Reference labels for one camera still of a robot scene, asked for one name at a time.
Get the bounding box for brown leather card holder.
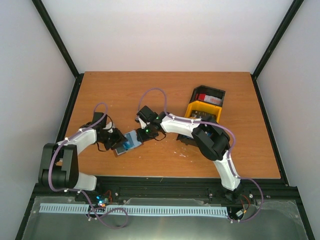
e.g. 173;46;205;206
114;130;142;156

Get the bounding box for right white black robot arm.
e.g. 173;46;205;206
136;105;242;203

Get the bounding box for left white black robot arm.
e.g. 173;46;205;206
38;112;127;202

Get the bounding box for black yellow card tray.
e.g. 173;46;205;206
184;85;226;123

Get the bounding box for red white credit card stack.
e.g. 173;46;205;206
196;93;222;106

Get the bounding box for left controller board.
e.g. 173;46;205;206
96;190;113;207

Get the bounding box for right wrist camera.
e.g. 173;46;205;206
135;117;147;129

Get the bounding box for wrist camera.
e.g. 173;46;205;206
135;117;147;129
103;121;115;131

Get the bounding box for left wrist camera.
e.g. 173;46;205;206
103;121;115;131

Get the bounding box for light blue cable duct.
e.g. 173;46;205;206
38;203;228;218

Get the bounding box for right connector wires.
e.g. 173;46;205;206
234;194;253;218

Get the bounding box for left black frame post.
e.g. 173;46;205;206
31;0;85;80

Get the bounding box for black frame post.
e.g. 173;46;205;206
31;0;85;80
251;0;305;78

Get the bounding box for black aluminium frame rail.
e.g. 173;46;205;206
32;176;300;205

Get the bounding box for metal base plate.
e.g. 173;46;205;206
22;197;308;240

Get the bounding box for right black frame post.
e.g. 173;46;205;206
251;0;305;78

